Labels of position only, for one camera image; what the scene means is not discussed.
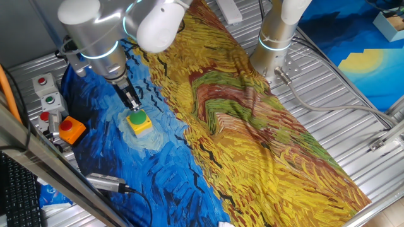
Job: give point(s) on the orange box red button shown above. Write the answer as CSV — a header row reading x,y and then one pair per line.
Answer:
x,y
74,134

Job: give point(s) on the grey box green button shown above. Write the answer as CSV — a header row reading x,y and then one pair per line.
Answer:
x,y
58,104

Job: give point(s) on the blue tissue pack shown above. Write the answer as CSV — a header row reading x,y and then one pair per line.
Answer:
x,y
50,194

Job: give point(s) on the silver sensor on black mount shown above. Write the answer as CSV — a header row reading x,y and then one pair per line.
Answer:
x,y
54,123

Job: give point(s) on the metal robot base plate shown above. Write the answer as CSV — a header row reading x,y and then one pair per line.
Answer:
x,y
292,67

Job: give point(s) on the aluminium rail with bracket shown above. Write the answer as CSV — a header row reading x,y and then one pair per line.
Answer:
x,y
388,137

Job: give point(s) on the aluminium frame bar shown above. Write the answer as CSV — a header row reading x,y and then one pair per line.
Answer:
x,y
47,164

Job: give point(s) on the grey diagonal frame post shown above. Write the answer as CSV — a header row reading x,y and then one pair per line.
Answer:
x,y
46,22

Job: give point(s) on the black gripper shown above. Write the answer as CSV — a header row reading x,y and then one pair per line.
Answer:
x,y
127,93

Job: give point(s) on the silver ribbed camera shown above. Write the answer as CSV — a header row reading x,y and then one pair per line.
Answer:
x,y
101,182

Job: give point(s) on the white power strip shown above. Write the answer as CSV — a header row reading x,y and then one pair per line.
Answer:
x,y
228,11

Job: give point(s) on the yellow box green push button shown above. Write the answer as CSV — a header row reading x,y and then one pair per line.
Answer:
x,y
139,120

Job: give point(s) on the light blue open box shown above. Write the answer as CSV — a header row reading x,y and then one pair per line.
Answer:
x,y
383,30

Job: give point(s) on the grey box red button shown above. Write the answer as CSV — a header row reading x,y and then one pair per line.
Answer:
x,y
45,89
44,116

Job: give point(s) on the Van Gogh print cloth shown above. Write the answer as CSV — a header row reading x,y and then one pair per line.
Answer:
x,y
252,142

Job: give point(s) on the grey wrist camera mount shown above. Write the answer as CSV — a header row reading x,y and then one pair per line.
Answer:
x,y
79,66

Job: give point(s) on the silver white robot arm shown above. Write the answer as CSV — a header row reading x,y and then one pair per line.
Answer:
x,y
274,34

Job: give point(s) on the blue sun print cloth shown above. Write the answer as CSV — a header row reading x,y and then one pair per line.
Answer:
x,y
378,85

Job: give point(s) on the black keyboard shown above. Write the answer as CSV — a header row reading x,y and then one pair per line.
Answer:
x,y
19,195

